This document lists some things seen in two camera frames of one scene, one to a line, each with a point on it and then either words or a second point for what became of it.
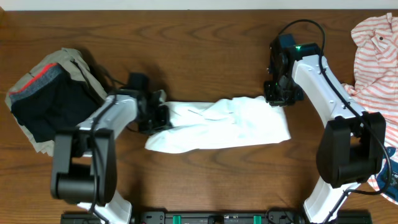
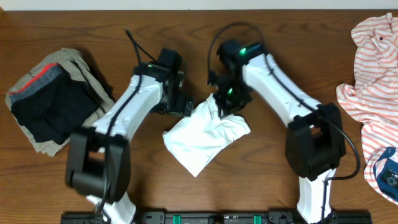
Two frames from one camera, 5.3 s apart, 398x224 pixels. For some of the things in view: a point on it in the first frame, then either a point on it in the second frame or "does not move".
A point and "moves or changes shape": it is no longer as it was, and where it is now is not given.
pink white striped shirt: [375, 87] does not move
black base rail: [217, 217] does not move
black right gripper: [273, 101] to [226, 107]
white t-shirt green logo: [198, 125] moves or changes shape
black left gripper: [164, 122] to [178, 108]
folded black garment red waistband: [53, 103] does not move
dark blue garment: [387, 179] does not move
